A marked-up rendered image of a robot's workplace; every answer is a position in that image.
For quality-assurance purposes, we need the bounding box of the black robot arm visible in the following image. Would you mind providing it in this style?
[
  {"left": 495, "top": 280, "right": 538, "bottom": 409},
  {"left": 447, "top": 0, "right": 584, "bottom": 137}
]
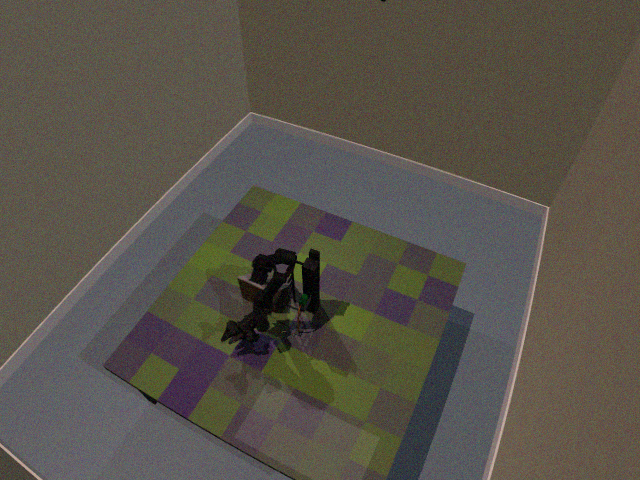
[{"left": 242, "top": 248, "right": 297, "bottom": 343}]

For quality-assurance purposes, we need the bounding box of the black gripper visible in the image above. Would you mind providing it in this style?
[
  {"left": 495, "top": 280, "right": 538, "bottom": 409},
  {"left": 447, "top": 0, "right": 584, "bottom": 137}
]
[{"left": 220, "top": 315, "right": 256, "bottom": 345}]

